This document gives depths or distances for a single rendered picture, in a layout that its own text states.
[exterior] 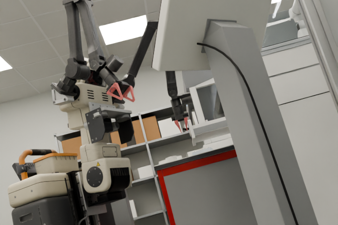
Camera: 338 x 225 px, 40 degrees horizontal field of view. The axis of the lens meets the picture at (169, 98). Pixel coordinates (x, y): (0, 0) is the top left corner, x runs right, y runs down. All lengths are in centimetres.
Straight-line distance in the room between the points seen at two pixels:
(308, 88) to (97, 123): 104
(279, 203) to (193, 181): 130
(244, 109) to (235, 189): 126
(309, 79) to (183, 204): 106
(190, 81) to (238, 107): 203
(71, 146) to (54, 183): 417
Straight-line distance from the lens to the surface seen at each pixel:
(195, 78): 365
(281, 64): 229
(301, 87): 228
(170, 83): 268
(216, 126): 261
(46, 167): 261
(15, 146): 733
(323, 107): 228
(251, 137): 160
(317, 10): 116
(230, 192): 281
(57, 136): 666
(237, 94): 163
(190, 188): 281
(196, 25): 173
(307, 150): 222
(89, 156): 240
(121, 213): 308
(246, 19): 190
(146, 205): 686
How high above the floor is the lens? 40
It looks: 15 degrees up
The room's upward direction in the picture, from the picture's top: 15 degrees counter-clockwise
